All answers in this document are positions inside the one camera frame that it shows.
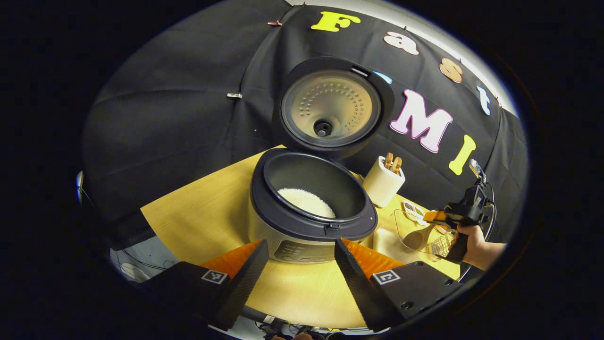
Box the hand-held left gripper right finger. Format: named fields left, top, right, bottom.
left=335, top=238, right=465, bottom=332

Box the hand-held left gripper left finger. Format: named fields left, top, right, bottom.
left=139, top=239, right=269, bottom=331

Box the white divided bean dish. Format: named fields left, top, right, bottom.
left=403, top=201, right=428, bottom=225

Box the metal wire chopstick holder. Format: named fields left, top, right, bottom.
left=427, top=231, right=456, bottom=258

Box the wooden spoon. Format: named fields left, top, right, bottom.
left=403, top=222, right=437, bottom=252

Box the white rice heap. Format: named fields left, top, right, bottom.
left=277, top=188, right=336, bottom=219

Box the dark lidded rice cooker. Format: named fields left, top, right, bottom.
left=248, top=57, right=394, bottom=264

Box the white toaster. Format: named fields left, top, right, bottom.
left=362, top=156, right=406, bottom=208

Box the black backdrop cloth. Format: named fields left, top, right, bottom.
left=81, top=0, right=529, bottom=246

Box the clear rice container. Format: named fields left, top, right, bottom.
left=373, top=209, right=461, bottom=265

